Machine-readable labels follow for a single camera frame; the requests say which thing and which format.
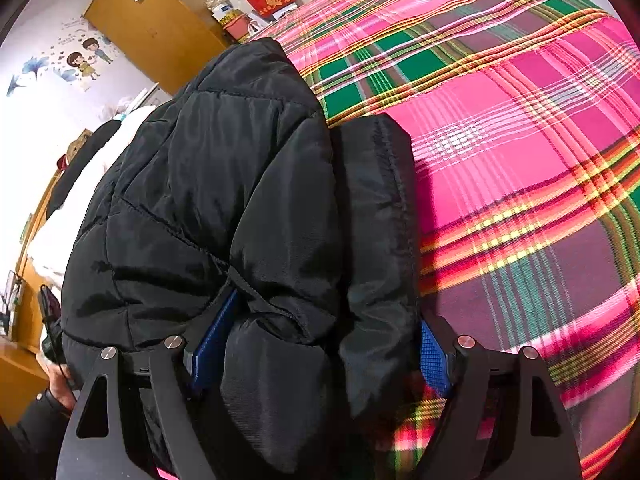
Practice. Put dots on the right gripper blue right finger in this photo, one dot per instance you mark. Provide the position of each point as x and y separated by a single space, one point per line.
433 362

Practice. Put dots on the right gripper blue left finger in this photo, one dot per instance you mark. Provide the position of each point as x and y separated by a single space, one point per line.
209 339

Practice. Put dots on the black puffer jacket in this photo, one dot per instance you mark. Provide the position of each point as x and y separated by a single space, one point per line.
239 181

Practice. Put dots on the person's left hand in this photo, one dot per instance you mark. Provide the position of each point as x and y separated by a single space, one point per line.
59 381

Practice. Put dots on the wooden headboard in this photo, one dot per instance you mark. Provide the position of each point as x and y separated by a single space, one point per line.
28 325

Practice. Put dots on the brown teddy bear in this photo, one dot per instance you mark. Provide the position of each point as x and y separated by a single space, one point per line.
77 144

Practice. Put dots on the black pillow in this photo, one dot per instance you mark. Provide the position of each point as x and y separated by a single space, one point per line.
72 171

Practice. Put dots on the pink plaid bed sheet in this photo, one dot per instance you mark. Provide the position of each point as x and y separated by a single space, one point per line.
524 121

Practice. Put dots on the wooden wardrobe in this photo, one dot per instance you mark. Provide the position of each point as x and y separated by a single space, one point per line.
170 41

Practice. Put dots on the stacked red snack boxes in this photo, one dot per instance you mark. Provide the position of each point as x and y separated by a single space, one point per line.
233 21

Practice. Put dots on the cartoon couple wall sticker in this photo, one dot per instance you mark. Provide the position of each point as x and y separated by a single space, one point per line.
84 62

